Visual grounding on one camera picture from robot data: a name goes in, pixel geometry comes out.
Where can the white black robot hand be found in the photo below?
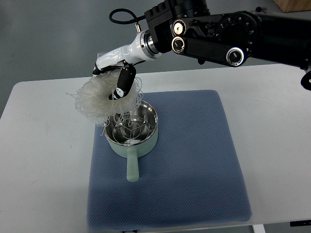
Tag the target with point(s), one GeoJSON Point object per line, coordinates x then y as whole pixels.
{"type": "Point", "coordinates": [142, 49]}

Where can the white vermicelli nest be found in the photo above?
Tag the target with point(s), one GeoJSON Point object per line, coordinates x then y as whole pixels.
{"type": "Point", "coordinates": [92, 101]}

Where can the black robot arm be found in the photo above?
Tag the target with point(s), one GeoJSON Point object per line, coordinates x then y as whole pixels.
{"type": "Point", "coordinates": [187, 28]}

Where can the mint green steel pot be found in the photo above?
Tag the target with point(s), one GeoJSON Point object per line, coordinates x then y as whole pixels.
{"type": "Point", "coordinates": [134, 149]}

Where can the blue textured mat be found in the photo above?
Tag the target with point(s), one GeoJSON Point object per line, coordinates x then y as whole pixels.
{"type": "Point", "coordinates": [191, 176]}

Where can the wooden box corner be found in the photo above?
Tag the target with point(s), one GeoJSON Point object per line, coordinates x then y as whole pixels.
{"type": "Point", "coordinates": [288, 6]}

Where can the white table leg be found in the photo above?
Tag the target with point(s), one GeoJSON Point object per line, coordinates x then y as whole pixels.
{"type": "Point", "coordinates": [258, 228]}

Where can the wire steaming rack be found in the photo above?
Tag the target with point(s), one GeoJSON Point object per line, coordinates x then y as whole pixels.
{"type": "Point", "coordinates": [135, 128]}

